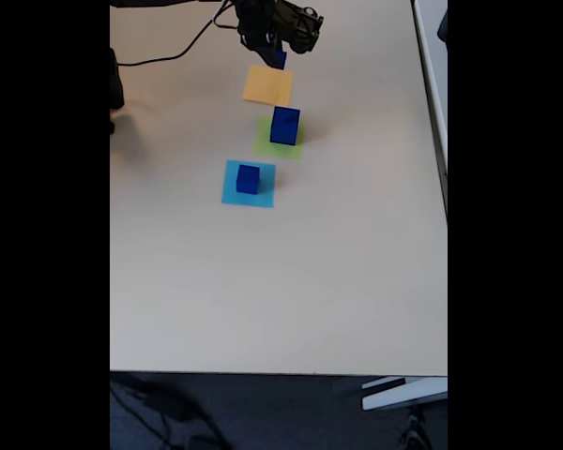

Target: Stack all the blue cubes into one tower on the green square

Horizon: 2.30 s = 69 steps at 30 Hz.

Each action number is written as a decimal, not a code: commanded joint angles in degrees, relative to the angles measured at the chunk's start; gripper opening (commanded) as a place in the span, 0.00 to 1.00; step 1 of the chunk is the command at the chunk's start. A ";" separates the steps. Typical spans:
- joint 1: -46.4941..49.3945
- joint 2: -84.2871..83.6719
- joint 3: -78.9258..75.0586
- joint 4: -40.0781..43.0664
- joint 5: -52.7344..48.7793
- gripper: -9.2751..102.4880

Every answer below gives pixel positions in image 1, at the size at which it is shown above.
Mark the large blue cube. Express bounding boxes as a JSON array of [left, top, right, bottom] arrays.
[[268, 106, 302, 146]]

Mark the medium blue cube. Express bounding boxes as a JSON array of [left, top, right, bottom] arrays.
[[236, 163, 261, 194]]

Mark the orange paper square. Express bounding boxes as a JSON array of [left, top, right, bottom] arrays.
[[241, 65, 295, 109]]

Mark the green paper square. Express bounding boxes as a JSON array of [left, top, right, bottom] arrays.
[[253, 115, 306, 161]]

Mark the light blue paper square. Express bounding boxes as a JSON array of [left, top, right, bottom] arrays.
[[220, 158, 277, 210]]

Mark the white table foot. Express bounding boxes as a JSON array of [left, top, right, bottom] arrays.
[[360, 376, 449, 413]]

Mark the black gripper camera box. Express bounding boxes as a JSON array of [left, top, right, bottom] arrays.
[[274, 0, 326, 55]]

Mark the long thin black cable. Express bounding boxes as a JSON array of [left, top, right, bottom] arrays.
[[115, 0, 245, 67]]

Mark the black floor cable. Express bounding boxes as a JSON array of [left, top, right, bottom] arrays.
[[110, 374, 226, 450], [401, 405, 435, 450]]

